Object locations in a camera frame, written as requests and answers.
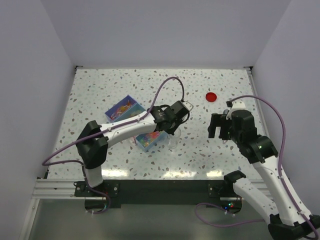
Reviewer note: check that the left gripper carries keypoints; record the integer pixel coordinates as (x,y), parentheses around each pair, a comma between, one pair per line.
(172,131)

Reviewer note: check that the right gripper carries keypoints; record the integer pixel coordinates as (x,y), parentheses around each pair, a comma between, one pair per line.
(216,121)

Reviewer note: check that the clear plastic jar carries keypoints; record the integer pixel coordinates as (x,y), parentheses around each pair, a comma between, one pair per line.
(173,139)

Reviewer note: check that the four-compartment candy tray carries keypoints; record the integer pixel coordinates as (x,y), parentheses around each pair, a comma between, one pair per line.
(133,111)

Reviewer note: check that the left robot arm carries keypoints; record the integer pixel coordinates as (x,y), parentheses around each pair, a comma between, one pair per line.
(95,139)

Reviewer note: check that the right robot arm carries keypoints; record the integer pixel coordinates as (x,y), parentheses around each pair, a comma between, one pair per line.
(286,216)

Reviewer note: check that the star candies pile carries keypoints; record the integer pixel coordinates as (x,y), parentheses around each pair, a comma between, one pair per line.
(146,139)

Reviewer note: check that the red jar lid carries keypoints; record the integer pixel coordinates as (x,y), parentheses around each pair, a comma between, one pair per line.
(211,97)

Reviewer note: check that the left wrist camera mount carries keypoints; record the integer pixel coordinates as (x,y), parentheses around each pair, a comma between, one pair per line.
(187,105)

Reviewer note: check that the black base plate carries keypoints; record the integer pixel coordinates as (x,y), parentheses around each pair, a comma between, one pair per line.
(116,193)

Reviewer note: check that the aluminium frame rail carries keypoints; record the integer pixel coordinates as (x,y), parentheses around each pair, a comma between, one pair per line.
(196,156)

